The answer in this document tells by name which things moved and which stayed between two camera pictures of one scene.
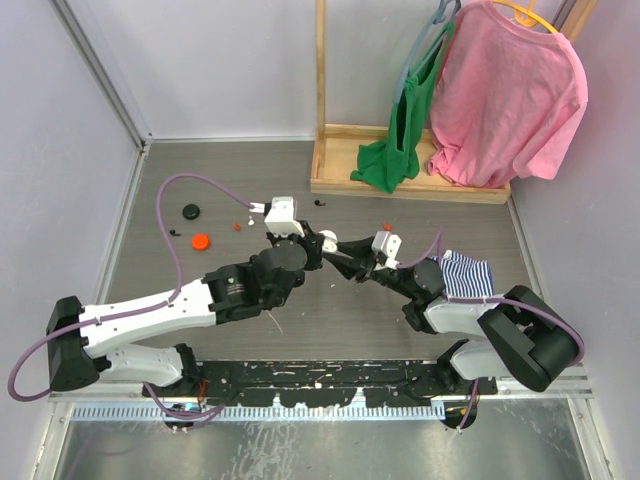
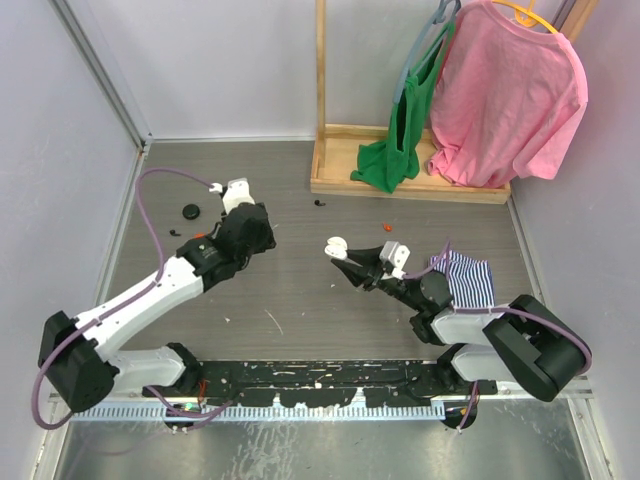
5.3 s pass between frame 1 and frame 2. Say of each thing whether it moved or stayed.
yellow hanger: stayed
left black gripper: moved
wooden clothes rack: stayed
